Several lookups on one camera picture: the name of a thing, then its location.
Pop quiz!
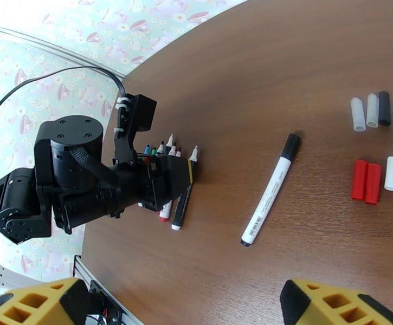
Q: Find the white marker cap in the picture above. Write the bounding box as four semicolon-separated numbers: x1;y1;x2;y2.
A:
384;156;393;192

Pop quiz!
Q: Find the clear translucent pen cap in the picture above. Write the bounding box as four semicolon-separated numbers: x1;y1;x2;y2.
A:
350;97;366;133

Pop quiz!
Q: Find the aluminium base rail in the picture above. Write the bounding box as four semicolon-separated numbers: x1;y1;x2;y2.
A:
73;254;126;325

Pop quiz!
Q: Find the grey translucent pen cap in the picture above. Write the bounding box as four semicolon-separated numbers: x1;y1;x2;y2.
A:
366;93;380;128

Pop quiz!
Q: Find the black marker cap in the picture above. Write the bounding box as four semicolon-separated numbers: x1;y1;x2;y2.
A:
378;91;392;127
281;132;302;163

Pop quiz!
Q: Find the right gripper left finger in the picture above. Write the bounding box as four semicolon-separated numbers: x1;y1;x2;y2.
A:
0;278;92;325

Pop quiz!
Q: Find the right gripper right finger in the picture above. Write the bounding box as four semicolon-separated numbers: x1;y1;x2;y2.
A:
280;279;393;325

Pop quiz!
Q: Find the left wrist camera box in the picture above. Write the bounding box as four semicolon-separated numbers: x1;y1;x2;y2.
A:
113;94;158;166

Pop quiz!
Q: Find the red marker cap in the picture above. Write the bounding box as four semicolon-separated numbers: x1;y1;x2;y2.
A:
351;159;368;201
365;163;382;206

